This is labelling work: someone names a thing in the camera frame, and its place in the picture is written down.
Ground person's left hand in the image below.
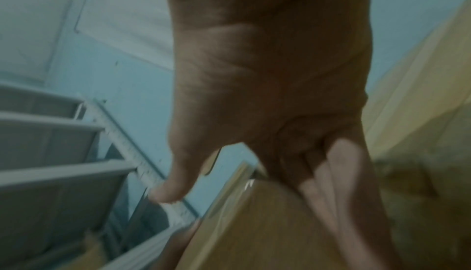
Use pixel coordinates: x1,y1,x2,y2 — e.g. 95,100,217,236
157,218,202,270

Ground clear packing tape strip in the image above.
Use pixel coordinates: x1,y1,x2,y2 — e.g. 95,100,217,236
373,102,471,270

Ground brown cardboard box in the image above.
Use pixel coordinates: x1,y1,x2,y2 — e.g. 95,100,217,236
176,161,347,270

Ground white cloth sheet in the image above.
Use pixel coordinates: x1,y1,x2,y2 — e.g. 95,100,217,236
73,0,176,72

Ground flat cardboard sheet with scribble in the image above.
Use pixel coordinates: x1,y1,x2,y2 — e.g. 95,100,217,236
204,148,222,177

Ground white metal shelf rack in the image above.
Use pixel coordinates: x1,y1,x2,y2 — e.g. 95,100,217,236
0,81,202,270

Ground person's right hand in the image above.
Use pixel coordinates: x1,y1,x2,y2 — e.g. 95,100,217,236
149,0,404,270

